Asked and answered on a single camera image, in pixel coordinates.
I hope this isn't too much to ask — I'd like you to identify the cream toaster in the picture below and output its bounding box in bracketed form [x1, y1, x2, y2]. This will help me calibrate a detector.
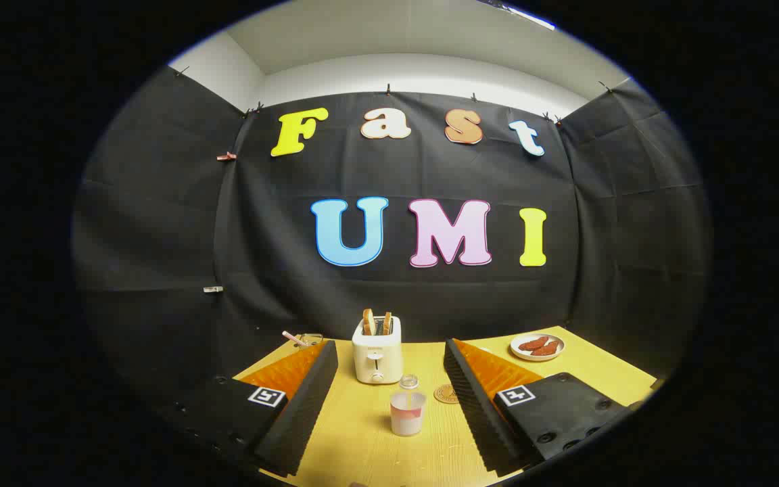
[352, 315, 404, 386]

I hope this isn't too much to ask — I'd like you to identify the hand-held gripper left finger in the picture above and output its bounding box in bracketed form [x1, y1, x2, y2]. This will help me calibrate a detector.
[172, 340, 339, 478]

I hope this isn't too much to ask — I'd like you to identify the small white plate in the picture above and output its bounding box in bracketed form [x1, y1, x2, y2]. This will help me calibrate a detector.
[510, 333, 566, 363]

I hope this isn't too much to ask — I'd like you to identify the clear juice bottle pink band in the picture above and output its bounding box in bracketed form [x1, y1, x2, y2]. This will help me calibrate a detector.
[390, 374, 427, 438]

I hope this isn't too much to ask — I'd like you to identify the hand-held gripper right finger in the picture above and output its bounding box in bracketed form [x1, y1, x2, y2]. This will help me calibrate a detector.
[444, 338, 643, 478]

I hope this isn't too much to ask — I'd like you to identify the black backdrop cloth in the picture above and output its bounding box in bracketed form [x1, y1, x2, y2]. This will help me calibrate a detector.
[72, 66, 711, 407]

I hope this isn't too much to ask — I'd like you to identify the wooden table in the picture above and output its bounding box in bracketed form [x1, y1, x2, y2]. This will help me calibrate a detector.
[233, 326, 658, 487]

